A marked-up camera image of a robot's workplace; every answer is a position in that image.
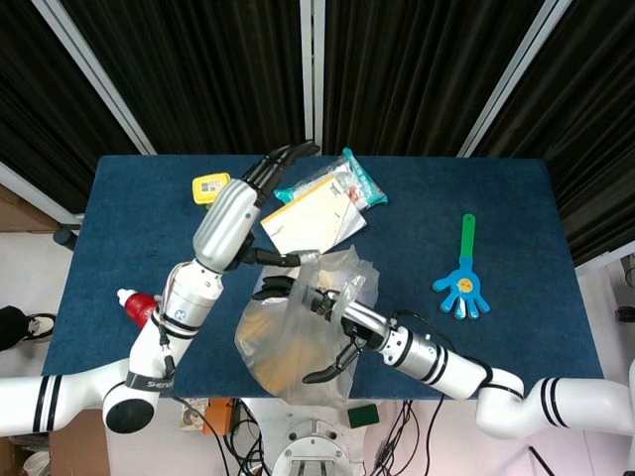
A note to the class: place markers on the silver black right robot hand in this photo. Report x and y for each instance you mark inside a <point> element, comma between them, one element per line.
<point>367,324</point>

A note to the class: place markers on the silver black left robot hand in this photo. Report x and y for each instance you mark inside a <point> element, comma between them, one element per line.
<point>228,223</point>

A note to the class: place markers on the translucent plastic bag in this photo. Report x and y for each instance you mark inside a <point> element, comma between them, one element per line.
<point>278,357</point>

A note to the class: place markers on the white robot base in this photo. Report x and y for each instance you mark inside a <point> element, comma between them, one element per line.
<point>315,453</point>

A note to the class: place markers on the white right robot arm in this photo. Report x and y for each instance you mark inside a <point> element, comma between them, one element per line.
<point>446,364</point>

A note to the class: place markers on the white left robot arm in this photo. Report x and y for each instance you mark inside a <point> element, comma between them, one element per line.
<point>149,347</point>

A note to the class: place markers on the yellow box with label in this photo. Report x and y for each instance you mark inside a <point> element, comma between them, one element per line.
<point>211,188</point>

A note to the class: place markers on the white and orange paper envelope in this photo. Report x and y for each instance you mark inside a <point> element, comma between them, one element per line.
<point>312,218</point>

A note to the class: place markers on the blue felt table cover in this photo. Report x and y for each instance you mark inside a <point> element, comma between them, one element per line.
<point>446,357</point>

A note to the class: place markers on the green block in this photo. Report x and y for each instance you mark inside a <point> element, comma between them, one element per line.
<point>363,416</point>

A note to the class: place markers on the yellow orange soft item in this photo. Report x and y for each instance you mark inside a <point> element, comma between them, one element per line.
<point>268,342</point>

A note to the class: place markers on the blue hand clapper toy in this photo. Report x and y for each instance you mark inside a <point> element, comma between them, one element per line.
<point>464,287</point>

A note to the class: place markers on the red bottle with white cap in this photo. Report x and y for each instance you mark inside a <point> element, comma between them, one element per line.
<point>139,305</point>

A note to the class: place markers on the teal clear snack package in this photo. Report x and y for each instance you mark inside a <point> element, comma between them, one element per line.
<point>364,186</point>

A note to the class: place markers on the black pleated curtain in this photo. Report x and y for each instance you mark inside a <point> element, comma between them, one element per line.
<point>198,74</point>
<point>595,124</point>
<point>39,99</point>
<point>407,74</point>

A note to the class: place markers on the orange box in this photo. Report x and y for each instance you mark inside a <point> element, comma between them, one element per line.
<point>218,416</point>

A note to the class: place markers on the black and white shoe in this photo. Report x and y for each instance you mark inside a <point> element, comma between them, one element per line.
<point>15,327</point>

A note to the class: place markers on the brown cardboard box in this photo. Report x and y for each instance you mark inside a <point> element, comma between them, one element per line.
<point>79,446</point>

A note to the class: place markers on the white frame post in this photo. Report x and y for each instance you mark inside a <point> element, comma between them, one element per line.
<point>94,74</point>
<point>511,79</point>
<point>312,64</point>

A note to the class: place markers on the white frame rail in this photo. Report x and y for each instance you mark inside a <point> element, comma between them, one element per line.
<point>605,258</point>
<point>35,196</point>

